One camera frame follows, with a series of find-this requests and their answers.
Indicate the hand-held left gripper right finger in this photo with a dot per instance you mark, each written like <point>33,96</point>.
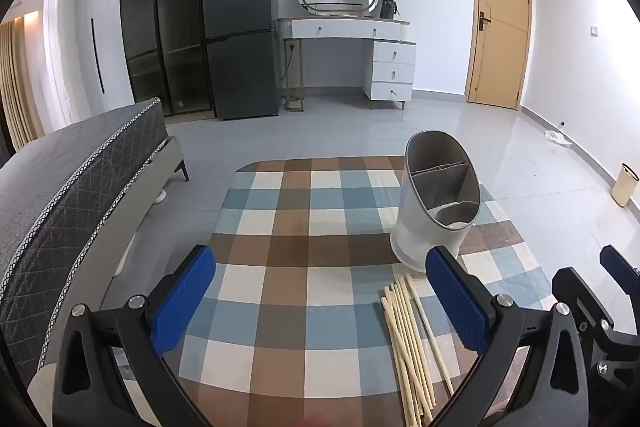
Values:
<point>457,302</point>

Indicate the dark grey fridge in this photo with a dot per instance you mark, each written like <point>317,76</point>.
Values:
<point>240,32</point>

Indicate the cream waste bin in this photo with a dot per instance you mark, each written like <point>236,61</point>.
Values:
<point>624,187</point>

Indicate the white dressing table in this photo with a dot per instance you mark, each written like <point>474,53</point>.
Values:
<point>392,72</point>

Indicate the beige curtain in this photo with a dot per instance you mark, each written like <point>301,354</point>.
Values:
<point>17,82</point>

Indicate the white rag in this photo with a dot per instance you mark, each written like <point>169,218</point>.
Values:
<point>556,138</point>

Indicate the wooden door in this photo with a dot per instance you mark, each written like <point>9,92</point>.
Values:
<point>500,57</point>

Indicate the white wardrobe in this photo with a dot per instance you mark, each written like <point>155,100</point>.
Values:
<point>85,57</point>

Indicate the checked tablecloth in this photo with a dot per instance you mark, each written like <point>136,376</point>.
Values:
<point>290,282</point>

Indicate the dark glass cabinet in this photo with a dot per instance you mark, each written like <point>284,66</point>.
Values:
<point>160,32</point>

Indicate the dark grey quilted mattress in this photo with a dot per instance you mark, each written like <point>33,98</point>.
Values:
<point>50,207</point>

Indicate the grey white utensil holder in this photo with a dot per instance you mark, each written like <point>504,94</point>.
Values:
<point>425,227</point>

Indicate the pile of bamboo chopsticks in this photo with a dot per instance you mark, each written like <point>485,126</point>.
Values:
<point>405,357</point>

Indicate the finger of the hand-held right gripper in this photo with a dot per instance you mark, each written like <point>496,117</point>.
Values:
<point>617,264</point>
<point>585,294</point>

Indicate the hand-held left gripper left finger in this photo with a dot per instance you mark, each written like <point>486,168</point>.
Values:
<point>182,302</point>

